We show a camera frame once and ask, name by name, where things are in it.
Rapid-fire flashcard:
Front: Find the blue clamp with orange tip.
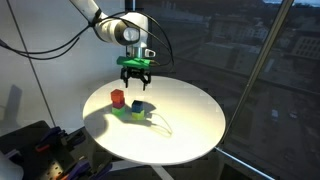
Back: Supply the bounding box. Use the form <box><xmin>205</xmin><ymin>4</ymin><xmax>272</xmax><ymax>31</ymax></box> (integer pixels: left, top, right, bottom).
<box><xmin>35</xmin><ymin>125</ymin><xmax>64</xmax><ymax>153</ymax></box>

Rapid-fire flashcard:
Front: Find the magenta block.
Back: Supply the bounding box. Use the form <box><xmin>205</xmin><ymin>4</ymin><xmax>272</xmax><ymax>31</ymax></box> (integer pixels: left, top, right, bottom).
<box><xmin>112</xmin><ymin>99</ymin><xmax>126</xmax><ymax>110</ymax></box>

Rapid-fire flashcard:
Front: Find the purple clamp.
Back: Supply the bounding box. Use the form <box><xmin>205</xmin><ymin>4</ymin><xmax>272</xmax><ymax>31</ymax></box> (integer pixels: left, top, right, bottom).
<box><xmin>65</xmin><ymin>159</ymin><xmax>92</xmax><ymax>180</ymax></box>

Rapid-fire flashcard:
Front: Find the white rounded object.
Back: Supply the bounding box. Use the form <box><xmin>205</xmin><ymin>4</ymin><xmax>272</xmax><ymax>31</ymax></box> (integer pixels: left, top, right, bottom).
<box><xmin>0</xmin><ymin>150</ymin><xmax>25</xmax><ymax>180</ymax></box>

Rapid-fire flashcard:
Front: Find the orange block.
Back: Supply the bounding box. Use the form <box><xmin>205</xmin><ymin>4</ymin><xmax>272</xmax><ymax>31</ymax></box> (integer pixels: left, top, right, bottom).
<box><xmin>110</xmin><ymin>88</ymin><xmax>125</xmax><ymax>104</ymax></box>

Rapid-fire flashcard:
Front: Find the blue block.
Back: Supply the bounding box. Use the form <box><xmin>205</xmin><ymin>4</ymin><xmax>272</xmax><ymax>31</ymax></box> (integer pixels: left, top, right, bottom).
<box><xmin>130</xmin><ymin>99</ymin><xmax>145</xmax><ymax>114</ymax></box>

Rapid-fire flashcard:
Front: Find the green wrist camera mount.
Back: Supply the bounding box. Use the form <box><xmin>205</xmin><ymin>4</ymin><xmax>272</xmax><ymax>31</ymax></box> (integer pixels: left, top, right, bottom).
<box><xmin>116</xmin><ymin>55</ymin><xmax>161</xmax><ymax>70</ymax></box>

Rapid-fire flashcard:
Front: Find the white table base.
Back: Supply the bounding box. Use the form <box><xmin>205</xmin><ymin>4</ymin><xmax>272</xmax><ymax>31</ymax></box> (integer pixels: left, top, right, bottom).
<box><xmin>151</xmin><ymin>164</ymin><xmax>176</xmax><ymax>180</ymax></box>

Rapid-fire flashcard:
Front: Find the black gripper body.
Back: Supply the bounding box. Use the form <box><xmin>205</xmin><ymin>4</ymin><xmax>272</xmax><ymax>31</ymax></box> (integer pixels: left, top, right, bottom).
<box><xmin>120</xmin><ymin>66</ymin><xmax>152</xmax><ymax>81</ymax></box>

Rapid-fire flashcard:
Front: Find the window sill rail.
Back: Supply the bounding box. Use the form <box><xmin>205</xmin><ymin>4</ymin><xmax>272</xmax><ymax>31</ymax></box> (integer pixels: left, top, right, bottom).
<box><xmin>214</xmin><ymin>146</ymin><xmax>279</xmax><ymax>180</ymax></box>

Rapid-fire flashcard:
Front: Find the black perforated equipment cart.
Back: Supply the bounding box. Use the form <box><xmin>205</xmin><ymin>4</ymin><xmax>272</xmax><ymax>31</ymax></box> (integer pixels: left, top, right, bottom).
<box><xmin>0</xmin><ymin>119</ymin><xmax>114</xmax><ymax>180</ymax></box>

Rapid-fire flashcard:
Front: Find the green block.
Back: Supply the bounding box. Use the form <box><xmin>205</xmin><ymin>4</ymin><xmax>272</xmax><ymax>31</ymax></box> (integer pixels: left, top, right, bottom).
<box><xmin>111</xmin><ymin>105</ymin><xmax>127</xmax><ymax>117</ymax></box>

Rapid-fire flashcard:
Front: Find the diagonal metal window bar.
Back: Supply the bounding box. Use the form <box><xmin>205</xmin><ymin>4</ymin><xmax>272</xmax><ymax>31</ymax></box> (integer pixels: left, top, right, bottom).
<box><xmin>218</xmin><ymin>0</ymin><xmax>296</xmax><ymax>148</ymax></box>

